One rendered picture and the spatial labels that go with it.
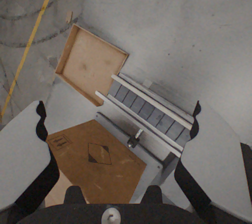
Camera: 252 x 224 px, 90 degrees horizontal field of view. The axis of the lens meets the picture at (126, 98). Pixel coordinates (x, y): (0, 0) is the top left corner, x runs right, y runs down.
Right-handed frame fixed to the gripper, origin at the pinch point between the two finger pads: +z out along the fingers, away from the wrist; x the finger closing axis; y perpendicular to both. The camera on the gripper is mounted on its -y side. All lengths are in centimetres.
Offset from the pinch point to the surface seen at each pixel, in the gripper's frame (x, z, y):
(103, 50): -9, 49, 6
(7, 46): -214, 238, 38
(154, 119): 10.8, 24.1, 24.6
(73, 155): -14.5, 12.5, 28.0
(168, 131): 15.4, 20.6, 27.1
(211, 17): 28.3, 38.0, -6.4
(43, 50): -122, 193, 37
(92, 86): -15, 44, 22
